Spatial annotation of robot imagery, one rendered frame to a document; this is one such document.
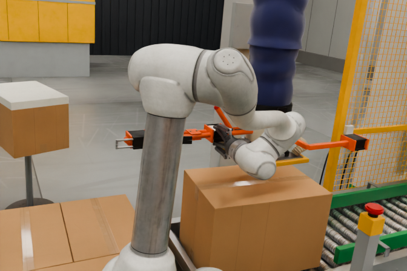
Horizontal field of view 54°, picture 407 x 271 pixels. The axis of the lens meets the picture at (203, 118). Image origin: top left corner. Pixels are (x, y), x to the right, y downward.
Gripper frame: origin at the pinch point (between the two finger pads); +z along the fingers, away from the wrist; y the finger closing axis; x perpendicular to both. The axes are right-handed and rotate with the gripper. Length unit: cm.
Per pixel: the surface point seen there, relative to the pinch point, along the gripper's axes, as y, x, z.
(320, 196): 27, 47, -21
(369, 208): 18, 45, -49
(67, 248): 67, -57, 34
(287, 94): -19.2, 28.7, -10.3
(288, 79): -25.2, 29.4, -8.9
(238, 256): 52, 8, -18
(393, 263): 64, 91, -35
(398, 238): 59, 105, -25
